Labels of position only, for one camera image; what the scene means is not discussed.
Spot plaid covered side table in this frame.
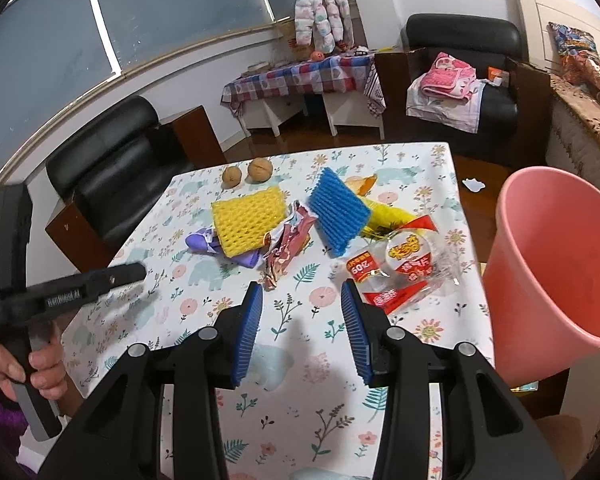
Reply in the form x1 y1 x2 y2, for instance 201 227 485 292
221 50 385 138

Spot yellow plastic bag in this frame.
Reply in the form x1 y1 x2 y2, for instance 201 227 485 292
360 196 416 238

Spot small walnut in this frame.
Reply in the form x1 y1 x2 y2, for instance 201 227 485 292
222 166 242 188

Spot pink plastic trash bin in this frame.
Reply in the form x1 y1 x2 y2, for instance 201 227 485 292
482 167 600 387

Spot person's left hand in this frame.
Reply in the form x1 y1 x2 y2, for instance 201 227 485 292
0 335 68 401

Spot floral bear tablecloth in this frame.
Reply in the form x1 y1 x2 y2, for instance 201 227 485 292
62 143 493 479

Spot clear red snack package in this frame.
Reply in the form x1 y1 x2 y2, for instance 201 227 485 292
344 216 460 314

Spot bed with brown blanket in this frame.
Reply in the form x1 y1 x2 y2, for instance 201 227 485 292
545 75 600 190

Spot black leather armchair far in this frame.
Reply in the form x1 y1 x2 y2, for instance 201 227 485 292
404 13 521 155

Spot white paper scrap on floor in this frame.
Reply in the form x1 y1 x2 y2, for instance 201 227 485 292
462 178 486 193

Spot black leather armchair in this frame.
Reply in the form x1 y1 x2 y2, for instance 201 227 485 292
45 96 194 250
404 13 521 155

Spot red white wrapper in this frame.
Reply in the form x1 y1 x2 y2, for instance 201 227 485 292
262 200 317 290

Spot orange fruit on side table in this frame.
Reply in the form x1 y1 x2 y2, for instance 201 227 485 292
311 51 325 62

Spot white cloth on armchair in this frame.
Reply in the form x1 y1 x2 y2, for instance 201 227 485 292
405 76 486 133

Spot white bed headboard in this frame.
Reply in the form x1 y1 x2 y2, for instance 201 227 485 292
518 0 600 74

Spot pink white puffer jacket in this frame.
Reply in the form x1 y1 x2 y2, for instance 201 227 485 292
294 0 355 55

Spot yellow foam fruit net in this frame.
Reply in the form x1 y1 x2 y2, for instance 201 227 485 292
211 186 287 258

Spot purple wrapper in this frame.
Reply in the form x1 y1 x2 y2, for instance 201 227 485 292
185 228 260 269

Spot colourful patterned pillow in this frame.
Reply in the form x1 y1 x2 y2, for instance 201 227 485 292
548 22 600 86

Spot black leather armchair left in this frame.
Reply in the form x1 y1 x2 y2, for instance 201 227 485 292
45 96 194 250

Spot orange peel piece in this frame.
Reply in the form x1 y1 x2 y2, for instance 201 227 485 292
344 174 377 196

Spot pink folded clothes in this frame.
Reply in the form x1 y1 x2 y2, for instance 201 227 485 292
419 52 478 101

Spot brown wooden side cabinet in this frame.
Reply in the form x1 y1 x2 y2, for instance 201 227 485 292
162 106 226 168

